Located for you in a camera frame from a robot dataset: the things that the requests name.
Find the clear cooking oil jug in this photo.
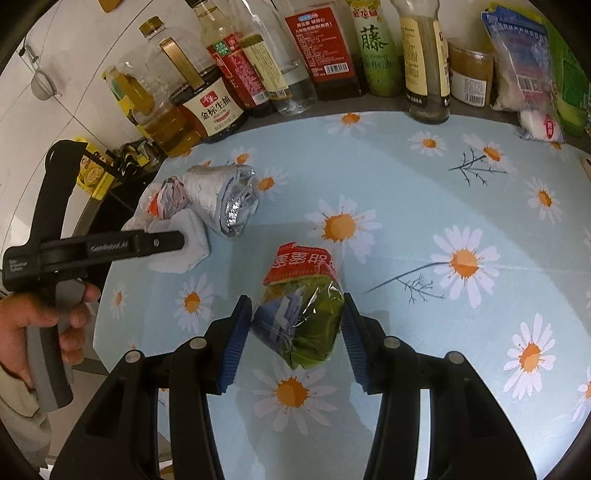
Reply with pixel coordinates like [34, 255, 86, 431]
[117, 46, 206, 159]

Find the metal mesh strainer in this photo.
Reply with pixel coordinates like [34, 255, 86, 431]
[18, 44, 64, 100]

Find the square red label bottle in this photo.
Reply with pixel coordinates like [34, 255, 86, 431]
[272, 0, 366, 102]

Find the pale label clear bottle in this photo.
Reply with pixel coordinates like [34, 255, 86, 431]
[229, 0, 320, 116]

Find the plastic with red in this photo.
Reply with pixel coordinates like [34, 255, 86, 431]
[137, 178, 191, 223]

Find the green sauce bottle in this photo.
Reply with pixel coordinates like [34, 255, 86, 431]
[346, 0, 407, 98]

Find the grey-white tissue wad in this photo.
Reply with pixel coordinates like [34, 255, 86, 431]
[121, 210, 211, 276]

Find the person's left forearm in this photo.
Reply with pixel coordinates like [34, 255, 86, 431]
[0, 364, 48, 428]

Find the blue white plastic bag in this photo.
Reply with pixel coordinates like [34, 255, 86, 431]
[480, 2, 562, 117]

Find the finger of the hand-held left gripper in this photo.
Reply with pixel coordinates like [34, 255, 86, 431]
[132, 231, 186, 262]

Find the small brown jar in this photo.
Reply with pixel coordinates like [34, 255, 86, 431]
[445, 39, 498, 110]

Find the yellow cap clear bottle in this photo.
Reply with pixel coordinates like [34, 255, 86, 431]
[390, 0, 452, 125]

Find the gold cap clear bottle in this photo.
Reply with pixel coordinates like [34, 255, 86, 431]
[139, 16, 170, 52]

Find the green refill pouch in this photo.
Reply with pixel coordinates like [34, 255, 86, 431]
[540, 17, 591, 139]

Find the yellow dish soap bottle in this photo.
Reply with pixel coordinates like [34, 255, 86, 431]
[69, 136, 114, 202]

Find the black sink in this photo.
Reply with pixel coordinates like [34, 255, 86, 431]
[76, 175, 158, 241]

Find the silver foil wrapper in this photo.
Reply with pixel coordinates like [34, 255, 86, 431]
[182, 164, 260, 239]

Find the blue daisy tablecloth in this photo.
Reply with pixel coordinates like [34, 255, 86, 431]
[95, 110, 591, 480]

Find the green label bottle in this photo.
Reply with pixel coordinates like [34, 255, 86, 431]
[102, 65, 156, 127]

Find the black yellow dishcloth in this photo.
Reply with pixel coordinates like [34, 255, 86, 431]
[113, 138, 165, 179]

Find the person's left hand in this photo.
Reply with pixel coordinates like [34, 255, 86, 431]
[0, 282, 102, 377]

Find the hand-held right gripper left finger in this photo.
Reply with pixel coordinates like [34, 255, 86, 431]
[48, 294, 254, 480]

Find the dark soy sauce jug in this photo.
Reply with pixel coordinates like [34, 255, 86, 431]
[159, 38, 248, 144]

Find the green snack wrapper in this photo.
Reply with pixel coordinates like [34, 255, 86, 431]
[252, 240, 346, 369]

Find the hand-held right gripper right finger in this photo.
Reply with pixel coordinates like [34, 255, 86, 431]
[342, 292, 542, 480]

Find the black cap vinegar bottle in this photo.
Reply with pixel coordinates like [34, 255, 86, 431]
[187, 0, 274, 119]

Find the small white packet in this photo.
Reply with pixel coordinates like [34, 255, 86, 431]
[516, 108, 567, 144]

